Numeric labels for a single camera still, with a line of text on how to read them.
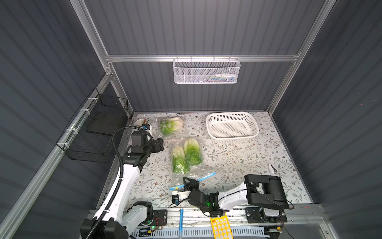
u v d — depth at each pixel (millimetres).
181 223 718
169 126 1018
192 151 881
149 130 707
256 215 738
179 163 822
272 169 883
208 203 618
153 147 704
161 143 719
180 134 1065
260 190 494
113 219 388
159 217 725
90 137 721
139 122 1018
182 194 693
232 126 1116
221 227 699
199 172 870
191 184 707
